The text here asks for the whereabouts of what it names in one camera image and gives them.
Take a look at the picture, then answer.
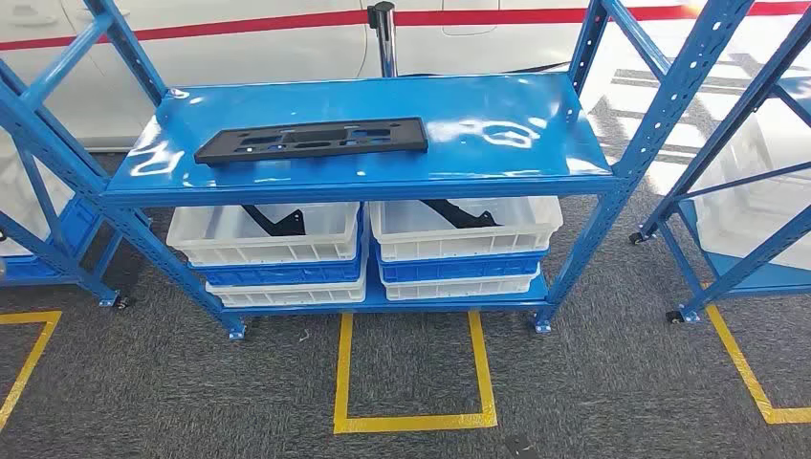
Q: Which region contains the red barrier belt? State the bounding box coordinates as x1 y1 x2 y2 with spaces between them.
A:
0 0 811 54

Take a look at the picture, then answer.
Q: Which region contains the blue metal shelf rack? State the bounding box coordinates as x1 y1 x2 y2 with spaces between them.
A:
0 0 761 341
0 145 153 310
630 12 811 324

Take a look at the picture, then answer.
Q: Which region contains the black part in crate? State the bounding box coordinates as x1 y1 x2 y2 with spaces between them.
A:
240 204 307 237
421 199 502 230

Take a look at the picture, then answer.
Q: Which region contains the white car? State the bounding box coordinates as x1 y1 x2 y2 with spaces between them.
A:
0 0 811 153

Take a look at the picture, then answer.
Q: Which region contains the chrome stanchion post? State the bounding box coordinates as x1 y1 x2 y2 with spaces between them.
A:
367 1 399 78

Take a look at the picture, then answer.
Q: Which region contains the black plastic panel part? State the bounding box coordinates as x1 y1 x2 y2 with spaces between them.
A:
193 117 429 167

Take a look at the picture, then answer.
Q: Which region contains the white plastic crate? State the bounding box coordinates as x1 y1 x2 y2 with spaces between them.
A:
206 266 369 309
0 151 74 258
693 107 811 271
379 266 543 301
166 202 362 268
369 196 564 263

